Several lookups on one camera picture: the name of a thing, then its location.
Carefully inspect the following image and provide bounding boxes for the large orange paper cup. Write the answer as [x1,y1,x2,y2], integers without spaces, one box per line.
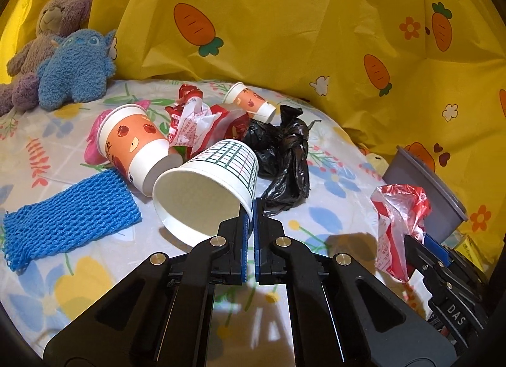
[97,104,183,198]

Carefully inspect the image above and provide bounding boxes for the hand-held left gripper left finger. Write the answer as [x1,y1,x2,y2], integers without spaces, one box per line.
[43,209,254,367]

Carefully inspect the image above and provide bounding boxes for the yellow carrot print curtain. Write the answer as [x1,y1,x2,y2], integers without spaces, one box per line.
[0,0,506,261]

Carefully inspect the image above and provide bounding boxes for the blue plush toy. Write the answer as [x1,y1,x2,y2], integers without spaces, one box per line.
[37,28,118,112]

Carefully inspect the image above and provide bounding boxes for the small orange paper cup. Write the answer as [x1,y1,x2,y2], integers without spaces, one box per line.
[222,82,277,123]

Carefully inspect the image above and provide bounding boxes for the floral bedsheet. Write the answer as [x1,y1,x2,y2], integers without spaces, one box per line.
[0,78,435,360]

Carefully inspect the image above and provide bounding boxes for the grey plastic bin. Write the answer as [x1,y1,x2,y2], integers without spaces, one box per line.
[381,146,469,245]

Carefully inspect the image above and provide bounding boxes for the red white plastic bag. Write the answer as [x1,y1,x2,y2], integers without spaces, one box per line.
[370,184,432,283]

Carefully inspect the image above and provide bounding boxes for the pink plastic bag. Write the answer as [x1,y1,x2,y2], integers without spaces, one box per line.
[81,100,151,166]

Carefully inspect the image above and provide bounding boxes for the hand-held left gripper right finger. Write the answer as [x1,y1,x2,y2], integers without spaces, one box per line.
[253,198,459,367]

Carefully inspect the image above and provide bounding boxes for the yellow box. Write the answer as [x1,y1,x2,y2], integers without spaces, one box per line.
[454,233,489,273]

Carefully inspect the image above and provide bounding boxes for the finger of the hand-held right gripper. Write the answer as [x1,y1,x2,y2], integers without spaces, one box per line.
[423,233,456,268]
[403,235,440,285]

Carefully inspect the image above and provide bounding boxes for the brown teddy bear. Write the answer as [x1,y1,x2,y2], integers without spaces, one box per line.
[0,0,92,115]

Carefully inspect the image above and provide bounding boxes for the black plastic bag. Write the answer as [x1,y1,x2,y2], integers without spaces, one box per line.
[241,105,322,217]

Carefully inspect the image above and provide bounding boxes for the white cup with green grid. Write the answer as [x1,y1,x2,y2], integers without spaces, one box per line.
[152,139,259,244]

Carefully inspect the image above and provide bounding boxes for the crumpled red white wrapper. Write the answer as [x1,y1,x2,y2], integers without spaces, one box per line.
[164,83,250,160]

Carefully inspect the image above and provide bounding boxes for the blue foam net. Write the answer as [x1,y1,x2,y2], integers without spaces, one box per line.
[2,168,142,272]

